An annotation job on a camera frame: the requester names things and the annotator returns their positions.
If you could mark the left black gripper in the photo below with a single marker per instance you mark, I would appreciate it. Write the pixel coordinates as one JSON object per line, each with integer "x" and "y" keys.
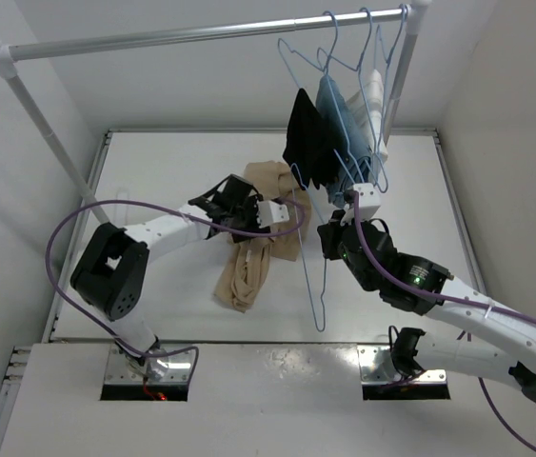
{"x": 250, "y": 204}

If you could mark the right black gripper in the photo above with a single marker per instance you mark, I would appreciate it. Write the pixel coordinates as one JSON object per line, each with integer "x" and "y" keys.
{"x": 329, "y": 232}

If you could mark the beige t-shirt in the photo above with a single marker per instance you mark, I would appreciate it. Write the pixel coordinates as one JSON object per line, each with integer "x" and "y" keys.
{"x": 247, "y": 268}

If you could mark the light blue wire hanger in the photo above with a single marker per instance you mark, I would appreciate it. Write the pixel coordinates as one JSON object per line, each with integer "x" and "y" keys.
{"x": 309, "y": 247}

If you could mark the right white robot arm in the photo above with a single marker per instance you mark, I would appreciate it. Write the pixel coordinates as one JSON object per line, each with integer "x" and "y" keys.
{"x": 502, "y": 347}

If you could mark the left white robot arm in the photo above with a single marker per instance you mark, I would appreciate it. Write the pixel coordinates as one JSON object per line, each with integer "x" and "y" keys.
{"x": 110, "y": 273}

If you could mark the black t-shirt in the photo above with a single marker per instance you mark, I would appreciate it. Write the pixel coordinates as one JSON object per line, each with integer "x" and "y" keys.
{"x": 311, "y": 144}

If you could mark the blue hanger with black shirt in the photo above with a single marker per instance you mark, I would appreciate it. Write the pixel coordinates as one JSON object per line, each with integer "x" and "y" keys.
{"x": 285, "y": 50}

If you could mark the blue t-shirt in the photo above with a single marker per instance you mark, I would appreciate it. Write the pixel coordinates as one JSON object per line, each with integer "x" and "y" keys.
{"x": 352, "y": 155}

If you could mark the white t-shirt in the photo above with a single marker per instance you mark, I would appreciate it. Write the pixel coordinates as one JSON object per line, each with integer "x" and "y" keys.
{"x": 366, "y": 106}

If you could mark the blue hanger with white shirt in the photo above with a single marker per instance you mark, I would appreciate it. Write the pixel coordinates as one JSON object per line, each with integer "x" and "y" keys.
{"x": 389, "y": 44}

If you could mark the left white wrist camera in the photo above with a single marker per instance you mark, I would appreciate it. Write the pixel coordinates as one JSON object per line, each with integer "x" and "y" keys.
{"x": 270, "y": 212}

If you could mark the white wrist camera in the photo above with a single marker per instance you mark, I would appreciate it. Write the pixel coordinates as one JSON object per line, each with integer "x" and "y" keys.
{"x": 270, "y": 212}
{"x": 369, "y": 201}

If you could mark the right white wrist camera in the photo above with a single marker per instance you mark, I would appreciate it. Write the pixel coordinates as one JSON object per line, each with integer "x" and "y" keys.
{"x": 369, "y": 201}

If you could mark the white clothes rack frame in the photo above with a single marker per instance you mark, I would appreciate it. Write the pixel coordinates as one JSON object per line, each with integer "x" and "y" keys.
{"x": 410, "y": 16}

